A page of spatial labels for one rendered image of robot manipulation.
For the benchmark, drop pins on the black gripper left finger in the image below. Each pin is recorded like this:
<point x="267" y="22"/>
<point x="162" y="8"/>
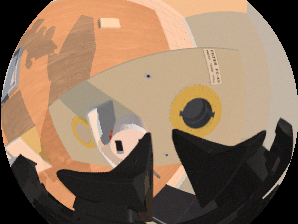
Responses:
<point x="130" y="183"/>

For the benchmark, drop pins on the grey cylinder with two slots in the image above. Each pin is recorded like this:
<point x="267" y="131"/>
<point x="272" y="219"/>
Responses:
<point x="128" y="130"/>

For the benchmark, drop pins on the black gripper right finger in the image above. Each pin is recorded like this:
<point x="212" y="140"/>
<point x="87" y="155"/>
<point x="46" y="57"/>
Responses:
<point x="211" y="166"/>

